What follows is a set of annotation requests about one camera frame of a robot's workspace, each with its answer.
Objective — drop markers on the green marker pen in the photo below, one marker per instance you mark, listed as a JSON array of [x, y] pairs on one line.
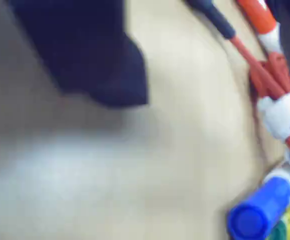
[[281, 231]]

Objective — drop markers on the blue capped white marker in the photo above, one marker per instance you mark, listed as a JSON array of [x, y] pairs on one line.
[[257, 210]]

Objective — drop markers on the orange capped white marker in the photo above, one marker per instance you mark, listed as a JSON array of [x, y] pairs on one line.
[[258, 15]]

